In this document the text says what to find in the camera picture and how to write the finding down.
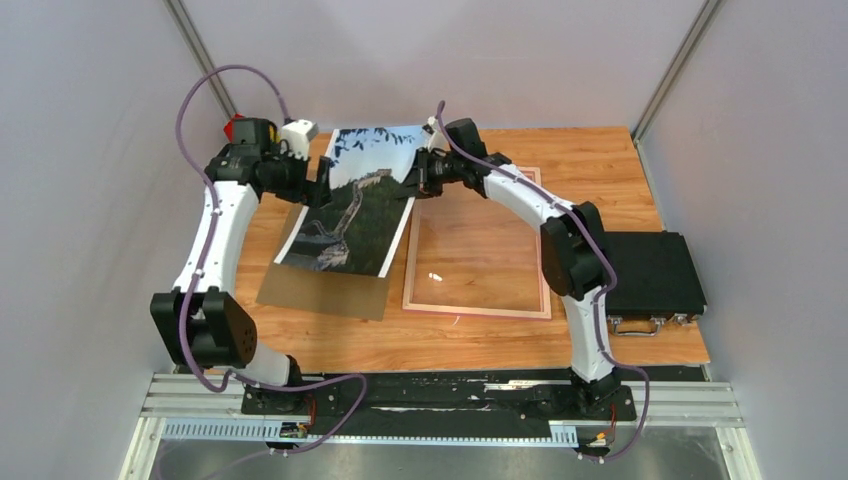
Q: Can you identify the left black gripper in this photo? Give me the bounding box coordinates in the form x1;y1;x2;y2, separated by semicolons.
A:
264;143;333;209

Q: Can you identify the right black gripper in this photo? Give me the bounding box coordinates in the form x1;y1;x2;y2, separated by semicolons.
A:
396;147;465;199

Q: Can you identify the Great Wall photo print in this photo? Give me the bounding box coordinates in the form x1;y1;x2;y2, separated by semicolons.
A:
274;125;430;278

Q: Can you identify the wooden picture frame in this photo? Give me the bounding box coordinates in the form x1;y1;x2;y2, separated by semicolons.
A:
401;166;554;321

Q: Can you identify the clear acrylic sheet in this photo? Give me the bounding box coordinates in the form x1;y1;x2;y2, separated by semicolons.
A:
410;175;545;311

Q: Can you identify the grey backing board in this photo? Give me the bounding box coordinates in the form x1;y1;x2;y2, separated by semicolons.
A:
250;200;390;321

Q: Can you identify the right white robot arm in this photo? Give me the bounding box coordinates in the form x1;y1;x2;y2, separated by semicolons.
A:
397;117;621;418

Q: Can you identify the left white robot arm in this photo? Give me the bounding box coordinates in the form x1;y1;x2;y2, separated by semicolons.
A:
150;117;331;413

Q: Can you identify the red small box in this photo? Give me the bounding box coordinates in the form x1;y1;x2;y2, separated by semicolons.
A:
223;113;243;142

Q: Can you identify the black poker chip case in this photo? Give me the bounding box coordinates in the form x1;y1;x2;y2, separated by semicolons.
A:
605;231;708;337

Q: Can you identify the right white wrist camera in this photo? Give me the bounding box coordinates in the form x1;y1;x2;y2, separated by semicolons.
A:
422;116;449;151

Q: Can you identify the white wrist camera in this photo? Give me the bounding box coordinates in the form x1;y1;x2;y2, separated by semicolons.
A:
422;116;449;151
279;119;319;161

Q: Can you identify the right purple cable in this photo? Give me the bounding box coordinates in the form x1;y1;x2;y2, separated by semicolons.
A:
434;100;652;463

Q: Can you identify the purple cable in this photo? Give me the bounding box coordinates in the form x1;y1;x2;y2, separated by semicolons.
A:
174;64;369;458
434;100;652;463

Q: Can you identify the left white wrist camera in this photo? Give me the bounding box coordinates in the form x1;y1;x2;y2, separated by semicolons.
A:
279;119;319;161

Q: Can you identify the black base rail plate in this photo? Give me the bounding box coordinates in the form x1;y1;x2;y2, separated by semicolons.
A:
240;368;637;439

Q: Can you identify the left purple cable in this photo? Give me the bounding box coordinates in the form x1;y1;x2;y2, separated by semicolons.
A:
174;64;369;458

